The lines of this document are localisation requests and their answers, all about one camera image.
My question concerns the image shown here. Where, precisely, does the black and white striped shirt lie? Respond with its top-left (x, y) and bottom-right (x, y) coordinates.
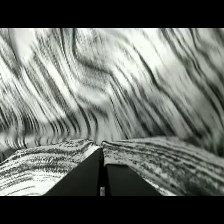
top-left (0, 27), bottom-right (224, 197)

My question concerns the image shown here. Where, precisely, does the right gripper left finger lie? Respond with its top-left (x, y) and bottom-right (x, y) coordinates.
top-left (44, 147), bottom-right (104, 197)

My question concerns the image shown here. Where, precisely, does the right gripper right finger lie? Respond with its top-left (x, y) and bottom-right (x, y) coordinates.
top-left (104, 162), bottom-right (163, 197)

